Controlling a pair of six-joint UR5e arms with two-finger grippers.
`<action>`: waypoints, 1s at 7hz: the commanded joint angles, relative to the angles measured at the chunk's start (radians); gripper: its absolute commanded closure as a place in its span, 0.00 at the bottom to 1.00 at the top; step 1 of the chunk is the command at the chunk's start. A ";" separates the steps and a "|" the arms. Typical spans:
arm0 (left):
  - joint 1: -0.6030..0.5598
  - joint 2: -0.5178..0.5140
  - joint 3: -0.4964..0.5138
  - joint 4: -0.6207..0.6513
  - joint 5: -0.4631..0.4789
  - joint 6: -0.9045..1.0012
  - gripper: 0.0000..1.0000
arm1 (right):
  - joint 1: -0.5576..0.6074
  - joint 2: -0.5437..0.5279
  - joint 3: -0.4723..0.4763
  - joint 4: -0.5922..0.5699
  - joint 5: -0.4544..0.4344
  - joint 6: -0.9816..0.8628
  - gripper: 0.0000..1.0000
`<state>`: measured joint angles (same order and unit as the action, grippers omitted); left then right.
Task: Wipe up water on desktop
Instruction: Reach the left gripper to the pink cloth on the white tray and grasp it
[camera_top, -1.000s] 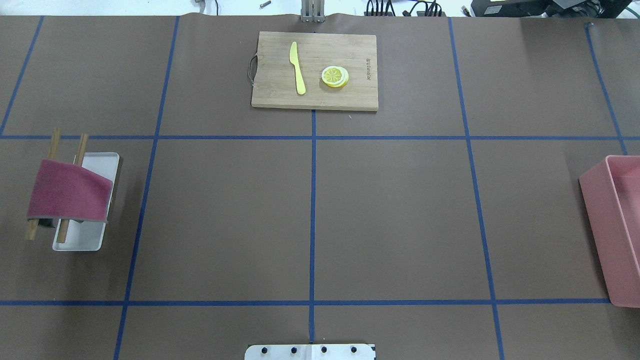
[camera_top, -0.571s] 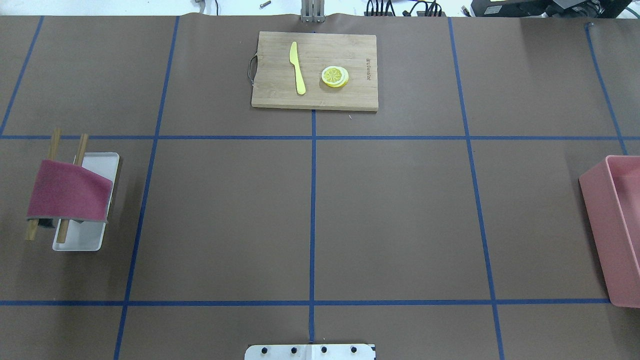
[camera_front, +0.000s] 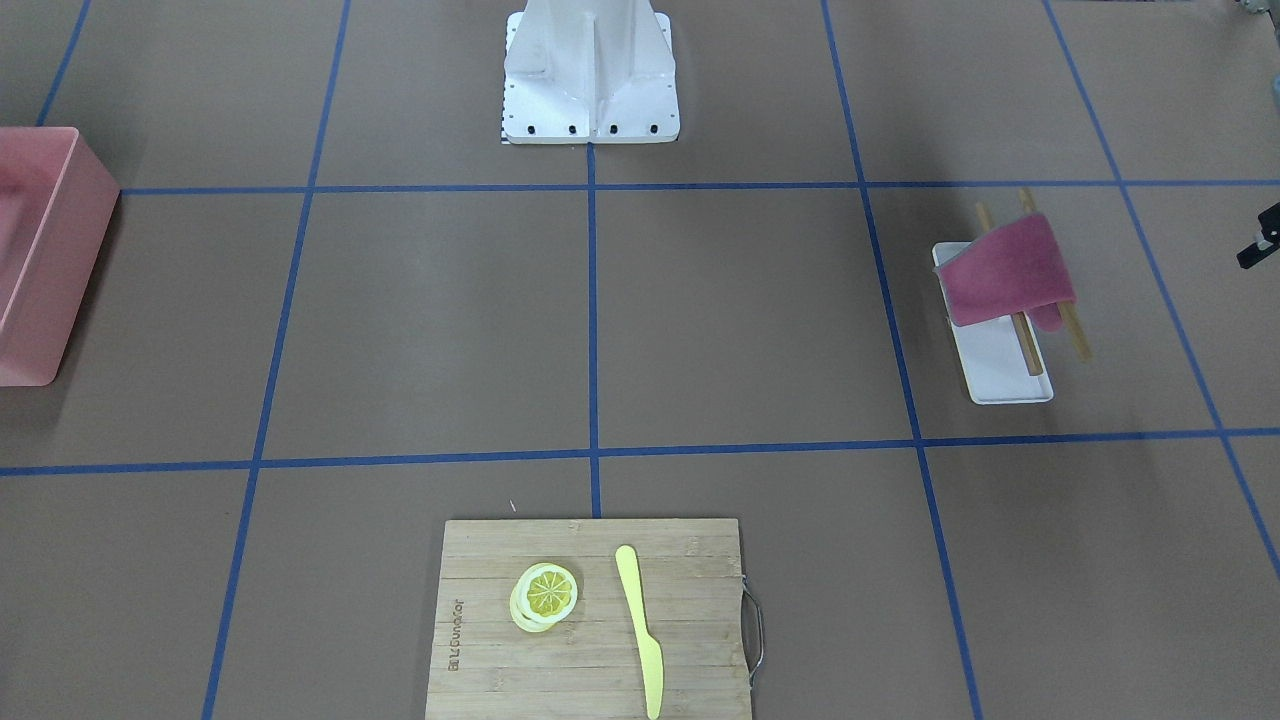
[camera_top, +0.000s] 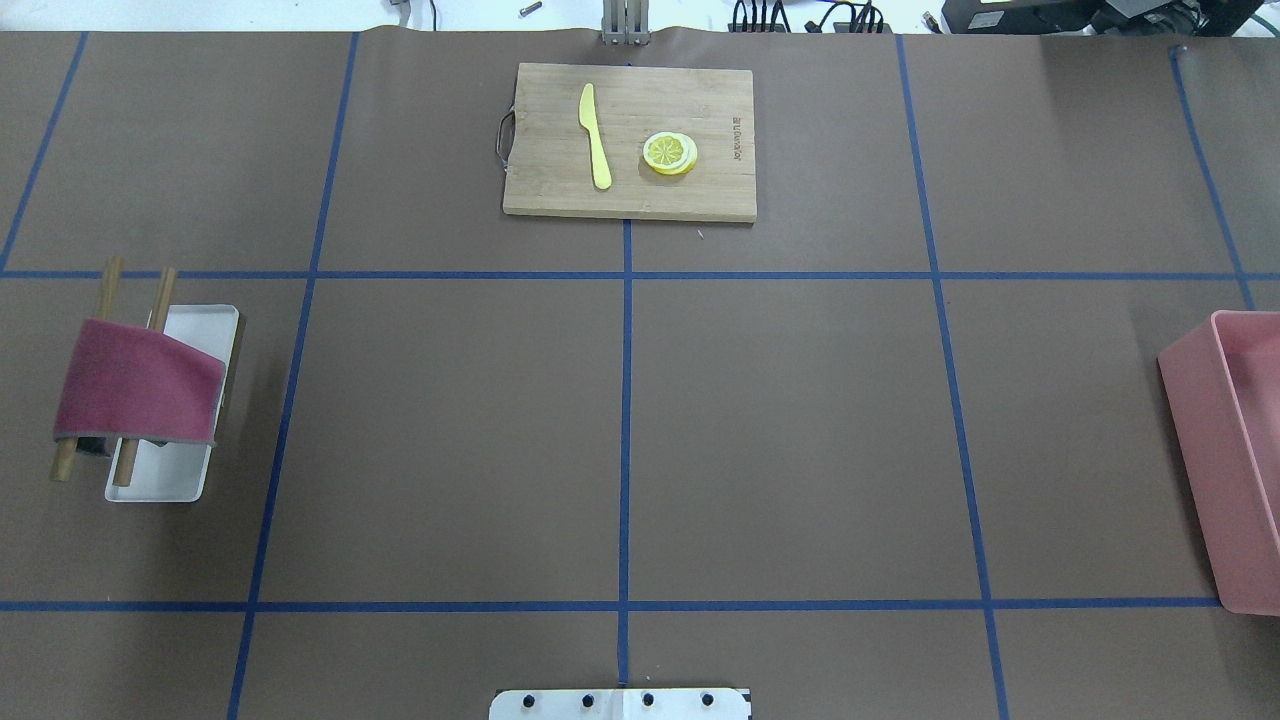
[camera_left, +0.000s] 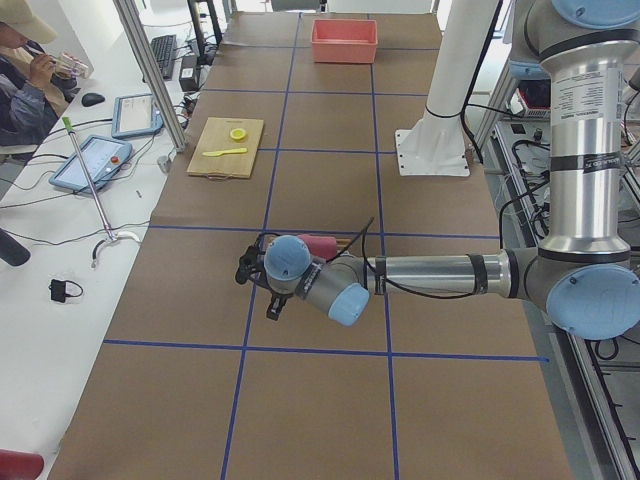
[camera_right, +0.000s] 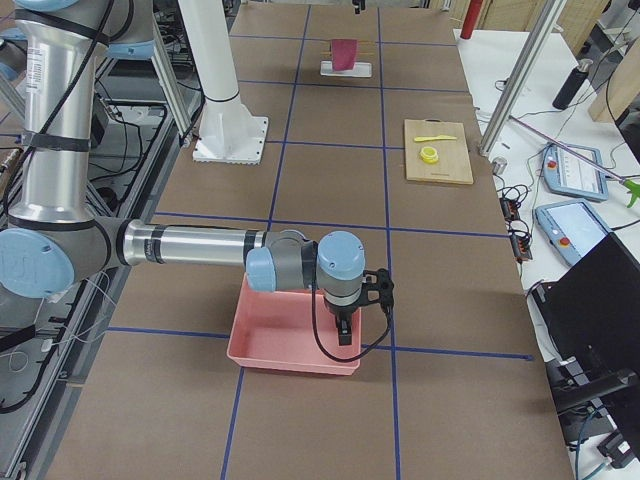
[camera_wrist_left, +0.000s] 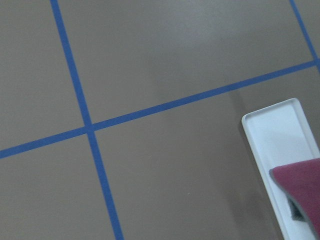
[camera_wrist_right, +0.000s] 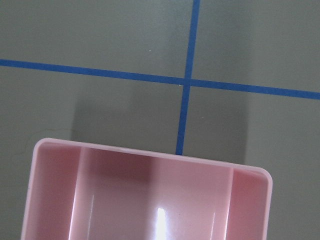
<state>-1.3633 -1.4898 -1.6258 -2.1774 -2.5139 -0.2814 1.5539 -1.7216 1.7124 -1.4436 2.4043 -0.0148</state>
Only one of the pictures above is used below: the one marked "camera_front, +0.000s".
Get white pedestal column base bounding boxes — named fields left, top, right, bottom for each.
left=500, top=1, right=681, bottom=145

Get pink microfiber cloth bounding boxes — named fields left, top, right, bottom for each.
left=936, top=211, right=1078, bottom=332

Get pink plastic bin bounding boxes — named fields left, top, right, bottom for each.
left=1, top=127, right=122, bottom=387

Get white rectangular tray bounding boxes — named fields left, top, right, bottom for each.
left=942, top=291, right=1055, bottom=406

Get yellow plastic knife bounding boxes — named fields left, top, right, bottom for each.
left=614, top=544, right=666, bottom=719

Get bamboo cutting board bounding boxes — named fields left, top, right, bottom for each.
left=425, top=518, right=753, bottom=719

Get yellow lemon slices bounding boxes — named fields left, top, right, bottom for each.
left=508, top=562, right=579, bottom=633

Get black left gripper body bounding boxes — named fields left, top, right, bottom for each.
left=1258, top=202, right=1280, bottom=240

